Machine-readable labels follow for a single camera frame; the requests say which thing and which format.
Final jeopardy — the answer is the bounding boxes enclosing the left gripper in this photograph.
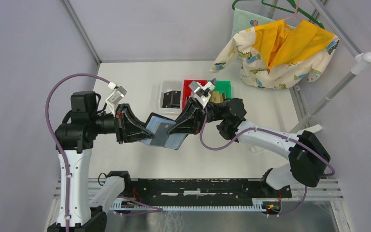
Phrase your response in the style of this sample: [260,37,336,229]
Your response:
[90,102,155,144]

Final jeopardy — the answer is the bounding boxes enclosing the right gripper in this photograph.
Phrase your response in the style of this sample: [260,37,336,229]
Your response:
[167,97,224,135]

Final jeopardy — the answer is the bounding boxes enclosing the black leather card holder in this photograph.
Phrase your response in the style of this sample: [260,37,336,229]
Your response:
[140,113,188,150]

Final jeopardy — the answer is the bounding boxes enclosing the dark grey credit card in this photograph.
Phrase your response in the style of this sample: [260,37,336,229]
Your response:
[149,122,176,149]

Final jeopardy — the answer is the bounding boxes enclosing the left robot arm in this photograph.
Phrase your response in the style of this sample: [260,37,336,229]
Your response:
[48,91,154,232]

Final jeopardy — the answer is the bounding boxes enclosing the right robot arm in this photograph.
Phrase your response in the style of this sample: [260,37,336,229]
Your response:
[168,98,336,197]

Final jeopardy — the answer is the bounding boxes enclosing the cards in green bin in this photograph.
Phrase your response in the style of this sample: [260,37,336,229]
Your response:
[210,91,227,103]

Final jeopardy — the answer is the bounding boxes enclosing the red plastic bin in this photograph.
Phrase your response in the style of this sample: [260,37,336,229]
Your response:
[181,79,207,109]

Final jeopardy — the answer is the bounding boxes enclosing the white plastic bin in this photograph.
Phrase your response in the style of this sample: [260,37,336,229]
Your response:
[157,80,183,115]

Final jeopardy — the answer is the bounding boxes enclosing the green plastic bin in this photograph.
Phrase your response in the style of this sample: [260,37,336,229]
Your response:
[213,80,232,99]

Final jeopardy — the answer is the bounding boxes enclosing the yellow cream children's jacket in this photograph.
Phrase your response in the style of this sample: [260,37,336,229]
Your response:
[210,20,340,89]

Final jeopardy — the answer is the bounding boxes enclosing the light green towel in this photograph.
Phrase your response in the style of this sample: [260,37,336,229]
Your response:
[229,8,298,63]

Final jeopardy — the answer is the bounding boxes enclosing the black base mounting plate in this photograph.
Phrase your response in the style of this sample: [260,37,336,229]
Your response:
[121,178,292,206]

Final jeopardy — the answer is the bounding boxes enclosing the white clothes rack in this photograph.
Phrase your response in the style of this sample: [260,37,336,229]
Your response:
[249,0,371,154]

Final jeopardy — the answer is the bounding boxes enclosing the green clothes hanger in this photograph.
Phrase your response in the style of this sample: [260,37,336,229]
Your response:
[231,0,328,31]

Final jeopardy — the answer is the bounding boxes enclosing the pink clothes hanger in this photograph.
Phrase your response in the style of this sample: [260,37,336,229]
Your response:
[284,0,303,23]

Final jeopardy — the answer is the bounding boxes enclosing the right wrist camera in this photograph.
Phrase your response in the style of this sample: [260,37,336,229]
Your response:
[188,80,216,108]

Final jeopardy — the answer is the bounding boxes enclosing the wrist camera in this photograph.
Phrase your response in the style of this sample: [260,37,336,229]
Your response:
[105,86,127,116]
[188,80,216,108]

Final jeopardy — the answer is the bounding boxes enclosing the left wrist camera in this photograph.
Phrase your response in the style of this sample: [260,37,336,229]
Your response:
[105,86,127,116]

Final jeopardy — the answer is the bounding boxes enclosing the white cable tray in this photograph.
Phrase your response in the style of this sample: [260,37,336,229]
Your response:
[110,199,280,214]

